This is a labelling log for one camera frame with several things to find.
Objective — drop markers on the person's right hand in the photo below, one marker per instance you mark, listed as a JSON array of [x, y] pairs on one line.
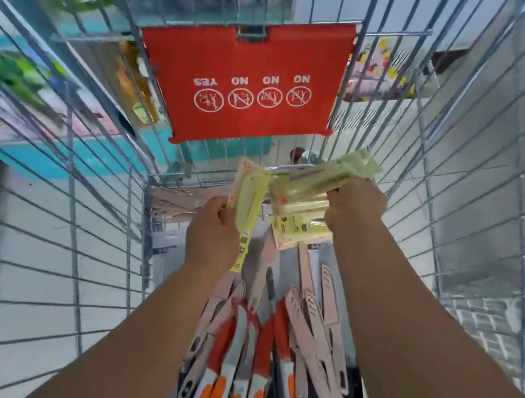
[[357, 202]]

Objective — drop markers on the person's left hand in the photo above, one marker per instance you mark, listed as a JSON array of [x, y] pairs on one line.
[[211, 238]]

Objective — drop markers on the person's right thumb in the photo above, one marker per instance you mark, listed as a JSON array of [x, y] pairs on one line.
[[333, 203]]

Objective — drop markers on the person's left thumb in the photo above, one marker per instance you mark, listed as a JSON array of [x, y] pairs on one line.
[[231, 213]]

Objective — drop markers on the bundle of yellow knife packets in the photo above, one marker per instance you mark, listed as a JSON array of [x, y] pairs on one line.
[[311, 179]]

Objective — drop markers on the person's right forearm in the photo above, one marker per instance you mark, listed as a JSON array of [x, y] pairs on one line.
[[415, 362]]

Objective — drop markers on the person's left forearm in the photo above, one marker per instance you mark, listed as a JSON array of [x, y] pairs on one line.
[[141, 351]]

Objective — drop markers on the yellow knife packet with label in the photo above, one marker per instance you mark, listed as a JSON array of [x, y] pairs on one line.
[[297, 230]]

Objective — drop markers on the beige knife packets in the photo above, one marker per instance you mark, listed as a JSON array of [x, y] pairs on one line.
[[171, 203]]

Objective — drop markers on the orange white knife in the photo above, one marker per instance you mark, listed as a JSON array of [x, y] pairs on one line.
[[232, 347], [207, 377], [262, 357], [242, 373], [287, 366]]

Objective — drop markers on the pile of pink sheathed knives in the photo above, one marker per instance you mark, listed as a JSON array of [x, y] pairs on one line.
[[317, 338]]

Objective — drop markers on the pink yellow toy packet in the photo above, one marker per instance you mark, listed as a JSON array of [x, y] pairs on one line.
[[381, 71]]

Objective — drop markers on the red plastic cart seat flap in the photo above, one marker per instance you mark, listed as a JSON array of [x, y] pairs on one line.
[[246, 53]]

